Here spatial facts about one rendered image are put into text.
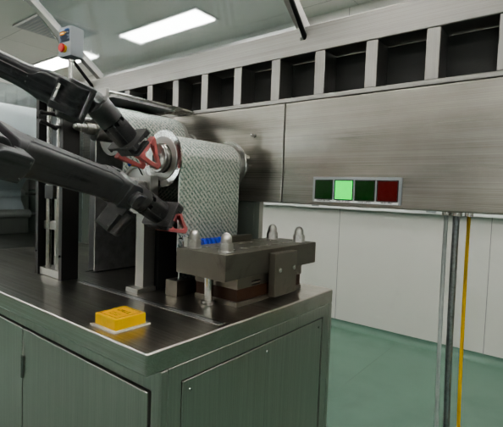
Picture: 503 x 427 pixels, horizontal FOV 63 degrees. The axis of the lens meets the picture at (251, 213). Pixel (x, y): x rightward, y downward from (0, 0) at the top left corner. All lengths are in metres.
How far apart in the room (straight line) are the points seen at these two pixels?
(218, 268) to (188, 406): 0.28
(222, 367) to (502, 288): 2.78
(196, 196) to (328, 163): 0.38
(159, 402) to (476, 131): 0.86
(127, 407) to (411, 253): 2.95
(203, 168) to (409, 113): 0.54
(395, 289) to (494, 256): 0.77
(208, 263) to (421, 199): 0.53
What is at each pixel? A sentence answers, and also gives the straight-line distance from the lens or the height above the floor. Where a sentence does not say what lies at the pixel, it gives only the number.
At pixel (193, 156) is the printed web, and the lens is 1.10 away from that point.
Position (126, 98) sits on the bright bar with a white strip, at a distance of 1.36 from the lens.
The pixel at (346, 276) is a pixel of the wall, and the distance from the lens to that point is 3.77.
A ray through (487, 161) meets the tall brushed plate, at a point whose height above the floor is 1.26.
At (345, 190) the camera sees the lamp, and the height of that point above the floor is 1.18.
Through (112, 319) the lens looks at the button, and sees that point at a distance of 0.84.
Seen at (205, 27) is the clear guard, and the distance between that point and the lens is 1.52.
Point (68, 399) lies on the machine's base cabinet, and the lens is 1.05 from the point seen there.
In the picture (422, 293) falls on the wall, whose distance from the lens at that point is 3.57.
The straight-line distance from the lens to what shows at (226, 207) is 1.19.
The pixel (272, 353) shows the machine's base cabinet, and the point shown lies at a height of 0.79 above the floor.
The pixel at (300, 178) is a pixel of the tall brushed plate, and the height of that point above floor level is 1.22.
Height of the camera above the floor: 1.17
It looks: 3 degrees down
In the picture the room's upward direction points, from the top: 2 degrees clockwise
